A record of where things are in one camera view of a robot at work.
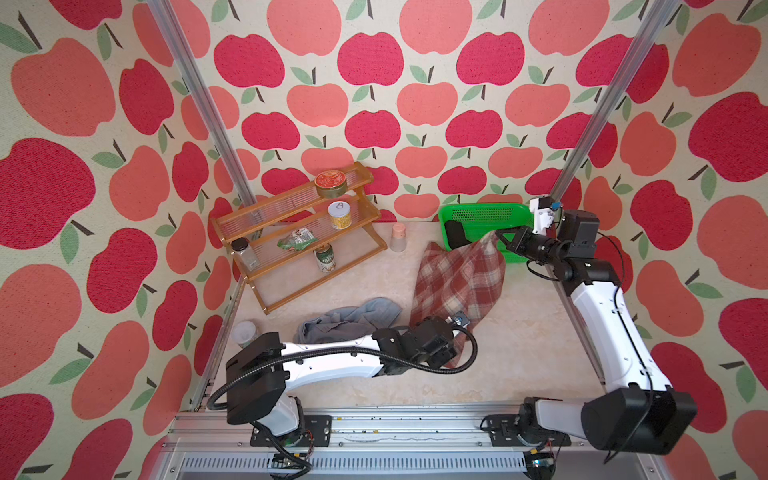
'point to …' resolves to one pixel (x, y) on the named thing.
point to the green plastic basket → (478, 220)
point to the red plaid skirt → (456, 285)
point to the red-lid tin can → (330, 184)
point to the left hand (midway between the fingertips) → (450, 345)
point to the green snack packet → (297, 239)
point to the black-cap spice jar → (245, 249)
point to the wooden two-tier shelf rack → (284, 274)
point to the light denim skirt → (343, 323)
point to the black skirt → (456, 234)
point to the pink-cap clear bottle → (398, 241)
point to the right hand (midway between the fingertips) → (501, 237)
